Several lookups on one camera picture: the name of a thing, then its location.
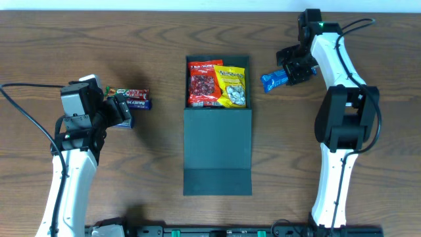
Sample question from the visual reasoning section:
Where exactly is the blue Oreo wrapper pack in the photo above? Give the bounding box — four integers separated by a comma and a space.
260, 68, 317, 93

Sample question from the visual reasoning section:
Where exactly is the yellow Hacks candy bag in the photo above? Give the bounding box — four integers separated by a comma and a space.
214, 65, 246, 108

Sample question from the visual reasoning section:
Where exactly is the red Hacks candy bag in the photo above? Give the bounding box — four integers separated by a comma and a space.
187, 59, 223, 107

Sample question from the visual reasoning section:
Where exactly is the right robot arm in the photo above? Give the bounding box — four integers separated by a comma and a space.
276, 9, 382, 230

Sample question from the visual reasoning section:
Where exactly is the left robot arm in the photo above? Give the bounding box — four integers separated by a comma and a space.
36, 79, 132, 236

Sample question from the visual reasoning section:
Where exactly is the blue Dairy Milk bar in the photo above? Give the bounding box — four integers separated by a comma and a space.
126, 98, 152, 110

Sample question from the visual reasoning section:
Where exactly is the green red KitKat bar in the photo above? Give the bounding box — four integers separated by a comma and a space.
105, 86, 149, 100

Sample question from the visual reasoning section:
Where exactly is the small blue candy box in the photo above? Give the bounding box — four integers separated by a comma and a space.
114, 118, 134, 129

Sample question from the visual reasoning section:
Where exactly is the dark green open box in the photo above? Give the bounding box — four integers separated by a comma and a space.
182, 55, 253, 197

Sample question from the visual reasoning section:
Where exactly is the black mounting rail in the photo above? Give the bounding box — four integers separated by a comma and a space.
84, 224, 384, 237

